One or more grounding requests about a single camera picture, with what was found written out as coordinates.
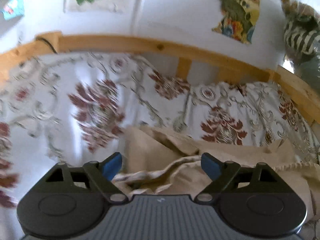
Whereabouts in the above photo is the beige hooded zip jacket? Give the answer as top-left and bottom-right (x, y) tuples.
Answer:
(112, 126), (319, 220)

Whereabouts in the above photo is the floral patterned bedspread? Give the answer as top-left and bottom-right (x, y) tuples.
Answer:
(1, 53), (319, 208)

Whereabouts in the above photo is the torn landscape flower poster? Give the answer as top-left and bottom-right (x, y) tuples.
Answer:
(212, 0), (260, 44)

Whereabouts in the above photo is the curled blue anime poster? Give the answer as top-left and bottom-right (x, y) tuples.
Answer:
(1, 0), (25, 21)

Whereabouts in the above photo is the wooden bed frame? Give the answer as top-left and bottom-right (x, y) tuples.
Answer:
(1, 31), (319, 124)

